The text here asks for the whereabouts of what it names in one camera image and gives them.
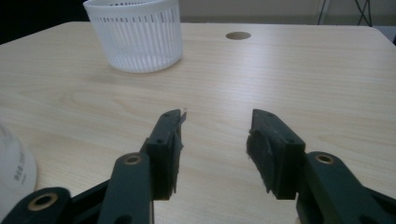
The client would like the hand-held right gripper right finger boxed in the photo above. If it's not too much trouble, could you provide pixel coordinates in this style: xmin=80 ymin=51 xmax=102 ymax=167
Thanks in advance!
xmin=246 ymin=108 xmax=306 ymax=201

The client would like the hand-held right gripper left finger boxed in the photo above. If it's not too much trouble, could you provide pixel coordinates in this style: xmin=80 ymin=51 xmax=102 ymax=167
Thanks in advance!
xmin=139 ymin=108 xmax=188 ymax=201

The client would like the white slotted plastic basket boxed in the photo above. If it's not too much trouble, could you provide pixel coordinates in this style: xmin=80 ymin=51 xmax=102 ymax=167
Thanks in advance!
xmin=82 ymin=0 xmax=184 ymax=74

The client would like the white plastic bag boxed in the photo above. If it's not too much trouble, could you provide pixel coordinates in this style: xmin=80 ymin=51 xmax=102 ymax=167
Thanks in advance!
xmin=0 ymin=121 xmax=38 ymax=221

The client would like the black metal stand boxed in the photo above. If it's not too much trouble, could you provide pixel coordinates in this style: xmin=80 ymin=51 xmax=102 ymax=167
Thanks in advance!
xmin=317 ymin=0 xmax=374 ymax=28

